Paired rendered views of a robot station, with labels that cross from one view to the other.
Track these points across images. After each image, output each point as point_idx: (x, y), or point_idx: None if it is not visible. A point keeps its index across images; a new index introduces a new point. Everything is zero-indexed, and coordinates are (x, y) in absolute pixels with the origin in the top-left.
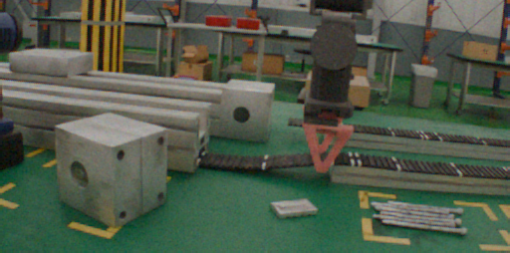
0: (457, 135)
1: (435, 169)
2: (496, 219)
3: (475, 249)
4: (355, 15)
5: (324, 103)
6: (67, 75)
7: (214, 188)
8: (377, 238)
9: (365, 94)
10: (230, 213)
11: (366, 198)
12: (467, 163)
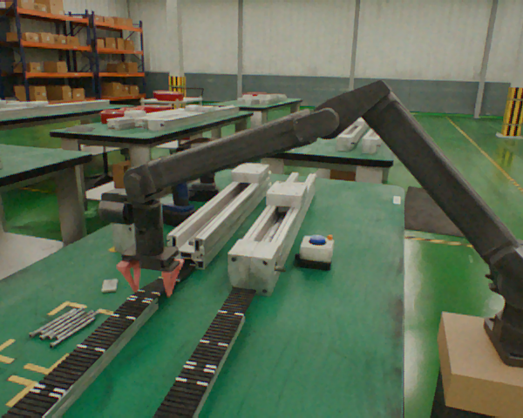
0: (187, 407)
1: (97, 333)
2: (24, 367)
3: (14, 336)
4: (118, 194)
5: (134, 246)
6: (266, 203)
7: (147, 269)
8: (63, 305)
9: (448, 380)
10: (117, 272)
11: (109, 313)
12: (139, 417)
